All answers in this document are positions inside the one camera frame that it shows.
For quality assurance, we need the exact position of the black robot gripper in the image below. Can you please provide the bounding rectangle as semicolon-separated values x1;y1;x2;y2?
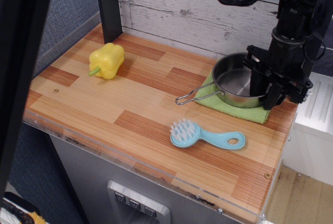
243;30;302;110

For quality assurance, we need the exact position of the stainless steel pot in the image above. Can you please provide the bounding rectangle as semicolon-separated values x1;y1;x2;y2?
175;52;267;108

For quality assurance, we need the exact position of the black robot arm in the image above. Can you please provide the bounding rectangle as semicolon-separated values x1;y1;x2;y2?
244;0;332;110

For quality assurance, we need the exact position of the green folded towel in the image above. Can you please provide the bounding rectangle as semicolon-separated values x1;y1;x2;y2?
195;72;270;124

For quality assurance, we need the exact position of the yellow toy bell pepper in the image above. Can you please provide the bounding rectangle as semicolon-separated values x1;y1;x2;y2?
88;43;124;80

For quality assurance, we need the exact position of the white ridged side unit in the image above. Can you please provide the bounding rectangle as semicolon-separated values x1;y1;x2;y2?
282;72;332;185

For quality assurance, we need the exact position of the light blue scrub brush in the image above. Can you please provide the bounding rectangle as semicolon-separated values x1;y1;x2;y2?
170;118;246;150

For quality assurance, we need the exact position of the clear acrylic table guard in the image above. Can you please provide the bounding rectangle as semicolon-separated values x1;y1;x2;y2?
23;25;297;223

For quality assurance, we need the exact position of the silver dispenser button panel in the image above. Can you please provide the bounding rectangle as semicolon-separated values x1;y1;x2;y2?
107;180;171;223

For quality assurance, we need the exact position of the grey toy fridge cabinet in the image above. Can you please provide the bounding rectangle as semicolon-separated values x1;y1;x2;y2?
50;136;235;223

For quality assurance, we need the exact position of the black and yellow object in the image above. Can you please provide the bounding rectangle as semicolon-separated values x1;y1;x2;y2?
1;192;47;224

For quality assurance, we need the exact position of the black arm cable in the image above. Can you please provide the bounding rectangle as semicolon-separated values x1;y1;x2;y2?
210;0;326;62

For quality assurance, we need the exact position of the dark vertical post right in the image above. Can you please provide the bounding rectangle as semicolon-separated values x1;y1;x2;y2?
290;0;332;103

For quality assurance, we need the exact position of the dark vertical post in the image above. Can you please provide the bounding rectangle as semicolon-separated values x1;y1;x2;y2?
290;0;332;103
98;0;123;44

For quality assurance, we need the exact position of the dark vertical post left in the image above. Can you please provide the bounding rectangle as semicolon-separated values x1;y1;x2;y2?
98;0;123;44

